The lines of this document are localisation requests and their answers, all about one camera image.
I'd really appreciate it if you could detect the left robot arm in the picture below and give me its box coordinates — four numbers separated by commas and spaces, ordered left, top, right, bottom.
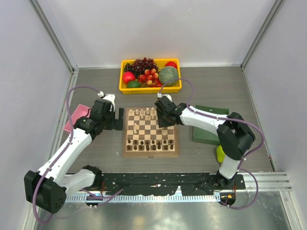
24, 94, 124, 214

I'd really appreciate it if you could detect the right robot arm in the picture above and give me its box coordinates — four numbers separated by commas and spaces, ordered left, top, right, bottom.
154, 93, 256, 189

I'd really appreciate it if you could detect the wooden chess board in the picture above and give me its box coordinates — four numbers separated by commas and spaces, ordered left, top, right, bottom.
122, 107, 179, 157

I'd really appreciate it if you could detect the pink plastic box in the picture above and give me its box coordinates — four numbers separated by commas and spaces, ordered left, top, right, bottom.
63, 104, 91, 134

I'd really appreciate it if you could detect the green tray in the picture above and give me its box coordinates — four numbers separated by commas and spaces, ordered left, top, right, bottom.
192, 105, 229, 146

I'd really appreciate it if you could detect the green melon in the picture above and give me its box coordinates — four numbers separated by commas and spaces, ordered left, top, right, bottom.
159, 66, 179, 87

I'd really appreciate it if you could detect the red cherry cluster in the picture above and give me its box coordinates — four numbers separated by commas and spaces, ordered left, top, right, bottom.
138, 69, 162, 88

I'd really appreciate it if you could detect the green lime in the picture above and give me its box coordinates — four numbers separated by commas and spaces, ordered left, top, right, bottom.
127, 80, 141, 89

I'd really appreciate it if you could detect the red apple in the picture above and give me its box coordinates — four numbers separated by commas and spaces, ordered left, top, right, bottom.
122, 71, 136, 84

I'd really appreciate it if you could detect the red tomato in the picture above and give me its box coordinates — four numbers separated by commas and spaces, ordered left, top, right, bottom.
165, 61, 177, 69

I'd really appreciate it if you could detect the yellow plastic fruit bin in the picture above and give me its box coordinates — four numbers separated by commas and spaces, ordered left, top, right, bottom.
119, 58, 182, 94

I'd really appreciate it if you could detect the dark grape bunch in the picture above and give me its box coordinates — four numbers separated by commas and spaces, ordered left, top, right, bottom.
124, 57, 159, 77

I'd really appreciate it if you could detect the green pear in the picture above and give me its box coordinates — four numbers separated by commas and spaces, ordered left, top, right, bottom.
216, 145, 225, 164

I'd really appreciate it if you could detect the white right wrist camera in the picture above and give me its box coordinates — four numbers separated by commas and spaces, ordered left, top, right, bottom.
157, 93, 172, 101

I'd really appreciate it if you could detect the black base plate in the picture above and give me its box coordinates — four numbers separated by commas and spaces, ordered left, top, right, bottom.
88, 172, 246, 196

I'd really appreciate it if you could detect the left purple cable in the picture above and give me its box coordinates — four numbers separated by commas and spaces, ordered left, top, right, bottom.
32, 85, 124, 225

